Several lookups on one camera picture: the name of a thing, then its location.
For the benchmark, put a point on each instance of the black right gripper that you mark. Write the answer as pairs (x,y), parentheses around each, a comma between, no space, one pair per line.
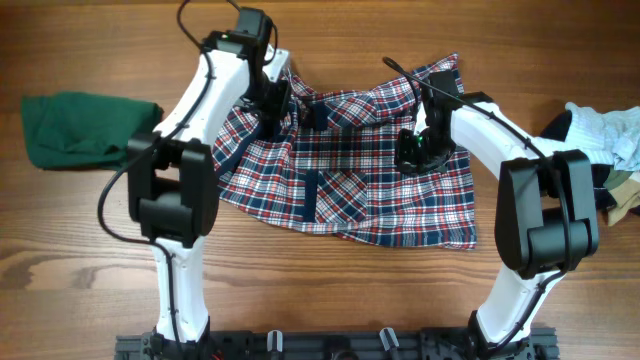
(404,159)

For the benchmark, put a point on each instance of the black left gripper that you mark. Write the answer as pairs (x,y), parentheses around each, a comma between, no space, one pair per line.
(277,107)

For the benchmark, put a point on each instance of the plaid shorts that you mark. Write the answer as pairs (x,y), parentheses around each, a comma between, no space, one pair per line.
(329,170)

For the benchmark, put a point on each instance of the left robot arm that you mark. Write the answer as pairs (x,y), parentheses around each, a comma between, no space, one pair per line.
(172,181)

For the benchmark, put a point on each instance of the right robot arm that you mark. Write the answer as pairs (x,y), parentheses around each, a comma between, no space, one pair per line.
(545,214)

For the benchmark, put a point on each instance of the light blue striped garment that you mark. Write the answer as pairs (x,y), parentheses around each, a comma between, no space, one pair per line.
(610,138)

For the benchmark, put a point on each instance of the olive tan garment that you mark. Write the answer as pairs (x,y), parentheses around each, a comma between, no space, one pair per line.
(623,187)

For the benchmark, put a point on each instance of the green folded cloth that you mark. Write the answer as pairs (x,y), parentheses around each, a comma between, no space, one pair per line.
(70,130)

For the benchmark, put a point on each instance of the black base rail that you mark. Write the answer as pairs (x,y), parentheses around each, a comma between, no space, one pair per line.
(426,344)

